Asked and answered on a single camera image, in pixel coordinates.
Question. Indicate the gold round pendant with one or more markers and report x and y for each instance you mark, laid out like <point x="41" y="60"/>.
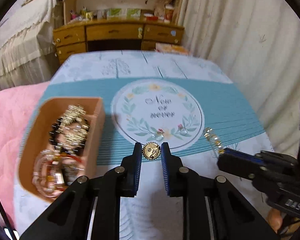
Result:
<point x="151" y="151"/>

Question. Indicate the gold leaf hair comb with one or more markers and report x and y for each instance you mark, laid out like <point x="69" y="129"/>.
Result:
<point x="73" y="128"/>

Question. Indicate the person's right hand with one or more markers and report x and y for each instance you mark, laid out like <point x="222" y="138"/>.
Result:
<point x="275" y="219"/>

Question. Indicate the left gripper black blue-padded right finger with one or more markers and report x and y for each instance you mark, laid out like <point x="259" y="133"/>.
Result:
<point x="212" y="208"/>

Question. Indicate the silver ring pink stone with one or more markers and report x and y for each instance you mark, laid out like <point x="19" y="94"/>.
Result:
<point x="182" y="130"/>

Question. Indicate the red paper cup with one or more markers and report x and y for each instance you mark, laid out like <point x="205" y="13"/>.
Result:
<point x="169" y="10"/>

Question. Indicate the blue flower drop earring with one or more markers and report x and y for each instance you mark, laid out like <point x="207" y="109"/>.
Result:
<point x="214" y="142"/>

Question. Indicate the white floral curtain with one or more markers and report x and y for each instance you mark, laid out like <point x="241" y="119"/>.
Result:
<point x="256" y="43"/>

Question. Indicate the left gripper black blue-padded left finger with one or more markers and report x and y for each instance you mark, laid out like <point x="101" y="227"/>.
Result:
<point x="90" y="208"/>

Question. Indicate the pink bed blanket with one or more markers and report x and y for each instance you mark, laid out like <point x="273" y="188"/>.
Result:
<point x="16" y="107"/>

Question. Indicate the wooden desk with drawers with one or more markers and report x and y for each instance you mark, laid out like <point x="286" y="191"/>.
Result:
<point x="102" y="35"/>

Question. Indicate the tree-print tablecloth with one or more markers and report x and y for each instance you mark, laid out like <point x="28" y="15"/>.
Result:
<point x="143" y="92"/>

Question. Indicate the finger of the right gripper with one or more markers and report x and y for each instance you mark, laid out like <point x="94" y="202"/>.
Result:
<point x="242" y="153"/>
<point x="241" y="165"/>

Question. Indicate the pink plastic tray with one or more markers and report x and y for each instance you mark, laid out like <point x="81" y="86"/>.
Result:
<point x="37" y="138"/>

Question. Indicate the lace-covered piano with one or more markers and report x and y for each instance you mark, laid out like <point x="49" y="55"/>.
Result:
<point x="27" y="52"/>

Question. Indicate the silver ring red stone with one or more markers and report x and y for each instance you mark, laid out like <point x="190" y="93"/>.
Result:
<point x="158" y="135"/>

